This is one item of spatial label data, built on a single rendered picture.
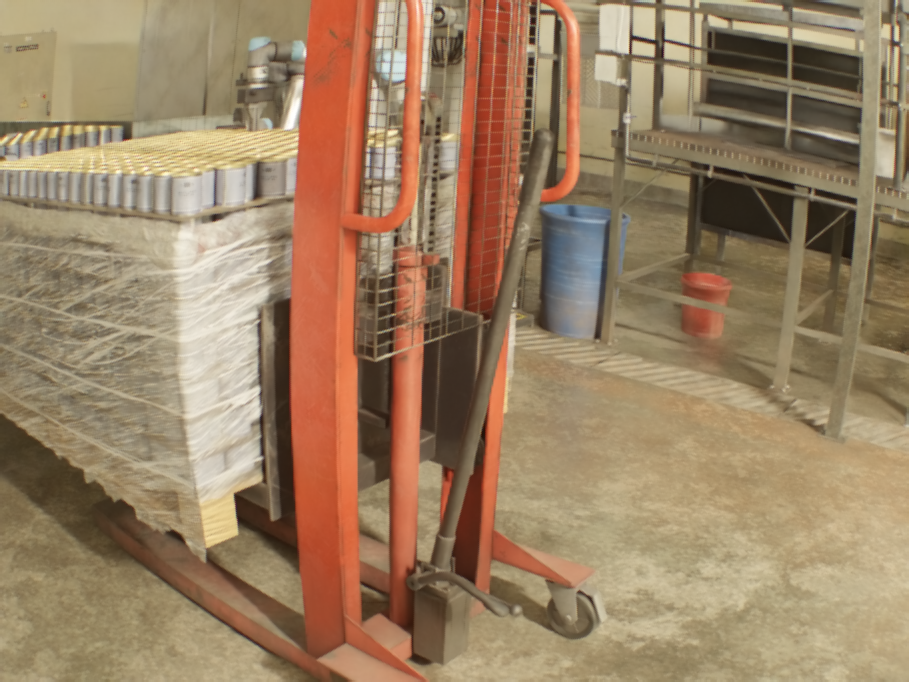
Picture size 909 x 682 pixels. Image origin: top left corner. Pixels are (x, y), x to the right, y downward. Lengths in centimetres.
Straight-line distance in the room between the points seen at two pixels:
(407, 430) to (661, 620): 95
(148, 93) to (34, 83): 337
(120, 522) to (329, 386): 117
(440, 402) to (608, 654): 79
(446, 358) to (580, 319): 270
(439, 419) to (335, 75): 96
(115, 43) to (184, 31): 454
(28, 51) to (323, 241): 827
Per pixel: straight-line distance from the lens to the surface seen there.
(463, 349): 219
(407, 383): 200
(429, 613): 218
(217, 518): 195
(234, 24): 588
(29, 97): 982
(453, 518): 206
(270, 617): 232
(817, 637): 261
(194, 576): 249
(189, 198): 177
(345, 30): 168
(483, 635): 245
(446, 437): 229
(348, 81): 166
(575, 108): 202
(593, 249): 480
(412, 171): 158
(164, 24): 658
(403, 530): 215
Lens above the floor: 142
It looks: 18 degrees down
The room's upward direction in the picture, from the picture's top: 4 degrees clockwise
